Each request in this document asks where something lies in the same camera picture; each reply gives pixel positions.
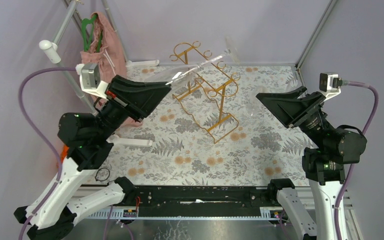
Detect gold wire wine glass rack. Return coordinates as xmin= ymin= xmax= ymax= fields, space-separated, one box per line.
xmin=170 ymin=37 xmax=241 ymax=144

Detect floral tablecloth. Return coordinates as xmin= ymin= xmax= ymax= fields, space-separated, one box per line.
xmin=87 ymin=66 xmax=313 ymax=186

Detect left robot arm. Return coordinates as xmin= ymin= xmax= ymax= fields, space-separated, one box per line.
xmin=14 ymin=75 xmax=173 ymax=240

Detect orange cloth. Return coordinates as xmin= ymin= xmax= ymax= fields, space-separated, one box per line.
xmin=60 ymin=145 xmax=69 ymax=161

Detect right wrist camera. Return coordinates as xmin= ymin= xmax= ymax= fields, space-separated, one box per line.
xmin=319 ymin=72 xmax=343 ymax=102

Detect pink shorts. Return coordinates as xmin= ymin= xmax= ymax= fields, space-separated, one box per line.
xmin=79 ymin=11 xmax=144 ymax=128

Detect silver clothes rail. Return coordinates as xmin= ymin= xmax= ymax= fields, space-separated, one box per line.
xmin=38 ymin=0 xmax=130 ymax=115

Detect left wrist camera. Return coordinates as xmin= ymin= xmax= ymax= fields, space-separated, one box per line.
xmin=75 ymin=63 xmax=109 ymax=99

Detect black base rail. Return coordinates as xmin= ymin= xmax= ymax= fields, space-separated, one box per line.
xmin=117 ymin=185 xmax=280 ymax=218

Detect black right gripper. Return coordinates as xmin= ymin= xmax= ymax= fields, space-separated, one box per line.
xmin=256 ymin=84 xmax=333 ymax=149

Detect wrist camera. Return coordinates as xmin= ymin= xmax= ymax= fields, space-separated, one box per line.
xmin=319 ymin=72 xmax=343 ymax=102
xmin=75 ymin=63 xmax=109 ymax=99

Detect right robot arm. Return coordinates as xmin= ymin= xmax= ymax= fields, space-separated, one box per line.
xmin=256 ymin=87 xmax=367 ymax=240

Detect green clothes hanger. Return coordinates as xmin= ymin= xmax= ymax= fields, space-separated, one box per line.
xmin=81 ymin=13 xmax=98 ymax=52

